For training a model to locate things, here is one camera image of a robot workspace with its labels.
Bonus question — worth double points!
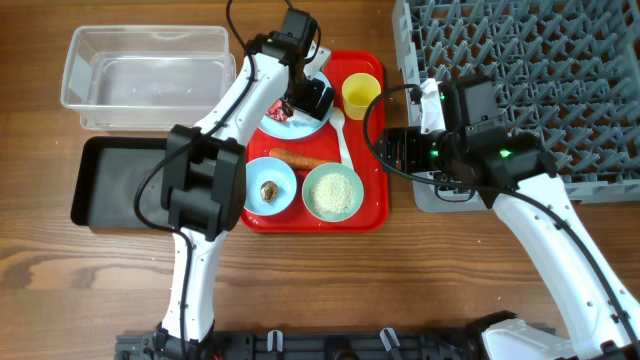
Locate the red snack wrapper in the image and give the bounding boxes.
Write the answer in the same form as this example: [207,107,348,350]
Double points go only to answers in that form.
[266,99,294,124]

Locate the light green bowl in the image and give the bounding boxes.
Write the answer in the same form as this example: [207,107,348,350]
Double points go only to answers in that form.
[302,163,364,223]

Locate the orange carrot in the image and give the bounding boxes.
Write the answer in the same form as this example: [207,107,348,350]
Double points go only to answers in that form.
[269,148,329,170]

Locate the light blue bowl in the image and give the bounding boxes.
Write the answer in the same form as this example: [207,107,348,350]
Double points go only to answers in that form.
[244,157,297,216]

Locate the white rice pile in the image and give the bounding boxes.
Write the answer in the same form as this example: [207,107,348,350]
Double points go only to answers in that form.
[311,173,353,217]

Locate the brown food scrap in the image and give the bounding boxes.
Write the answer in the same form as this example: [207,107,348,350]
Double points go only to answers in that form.
[260,181,279,203]

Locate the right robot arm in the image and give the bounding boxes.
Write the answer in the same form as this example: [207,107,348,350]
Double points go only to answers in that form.
[368,74,639,359]

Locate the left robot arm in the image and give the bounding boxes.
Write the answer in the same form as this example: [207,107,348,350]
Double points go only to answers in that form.
[142,7,335,359]

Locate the grey dishwasher rack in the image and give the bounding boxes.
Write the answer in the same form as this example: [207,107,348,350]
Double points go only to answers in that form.
[392,0,639,203]

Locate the black waste tray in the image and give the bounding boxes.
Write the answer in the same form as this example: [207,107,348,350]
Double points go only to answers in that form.
[70,136,166,229]

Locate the light blue plate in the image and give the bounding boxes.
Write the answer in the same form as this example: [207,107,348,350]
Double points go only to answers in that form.
[259,73,334,140]

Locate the white plastic spoon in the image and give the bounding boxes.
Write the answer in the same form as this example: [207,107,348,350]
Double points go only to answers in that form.
[329,107,354,170]

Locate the yellow plastic cup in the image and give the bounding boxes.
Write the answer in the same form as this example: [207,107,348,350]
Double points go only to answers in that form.
[341,73,381,120]

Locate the red serving tray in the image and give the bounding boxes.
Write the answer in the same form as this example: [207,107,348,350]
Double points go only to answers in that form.
[241,51,389,233]

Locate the clear plastic bin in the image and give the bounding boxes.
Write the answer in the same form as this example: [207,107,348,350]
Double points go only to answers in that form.
[60,25,236,131]

